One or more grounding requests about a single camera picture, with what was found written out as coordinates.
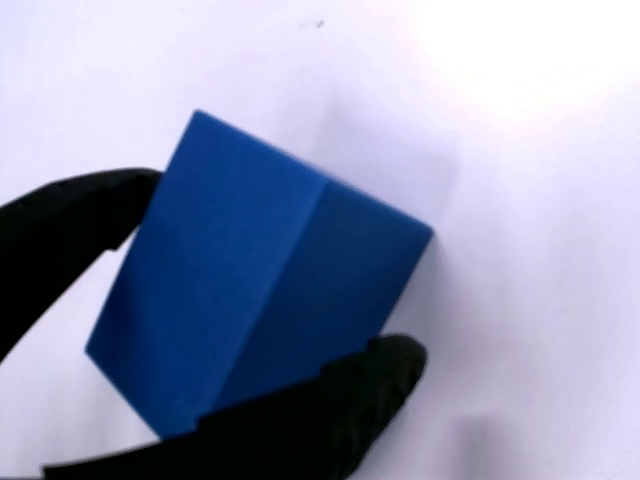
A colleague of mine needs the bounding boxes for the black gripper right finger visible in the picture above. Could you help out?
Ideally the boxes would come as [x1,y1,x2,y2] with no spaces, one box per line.
[43,333,428,480]

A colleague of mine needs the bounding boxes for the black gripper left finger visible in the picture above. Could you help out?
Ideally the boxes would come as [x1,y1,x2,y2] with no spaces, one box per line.
[0,168,162,367]

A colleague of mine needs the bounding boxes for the blue cube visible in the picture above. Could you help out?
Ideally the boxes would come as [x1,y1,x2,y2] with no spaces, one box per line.
[83,108,434,442]

